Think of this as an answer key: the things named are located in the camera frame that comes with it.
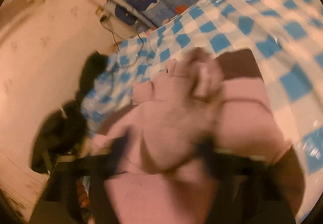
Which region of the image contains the white wall power socket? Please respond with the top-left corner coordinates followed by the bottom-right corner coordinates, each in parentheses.
top-left (95, 6), bottom-right (111, 23)

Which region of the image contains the pink and brown jacket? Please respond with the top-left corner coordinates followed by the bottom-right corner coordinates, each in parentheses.
top-left (93, 48), bottom-right (305, 223)

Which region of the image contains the blue white checkered bed sheet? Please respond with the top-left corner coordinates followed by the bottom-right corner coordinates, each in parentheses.
top-left (81, 0), bottom-right (322, 223)

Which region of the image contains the black coat on bed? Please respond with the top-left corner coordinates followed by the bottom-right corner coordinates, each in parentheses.
top-left (30, 52), bottom-right (108, 174)

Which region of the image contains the black charging cable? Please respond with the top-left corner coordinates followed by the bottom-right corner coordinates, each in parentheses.
top-left (99, 13), bottom-right (152, 69)

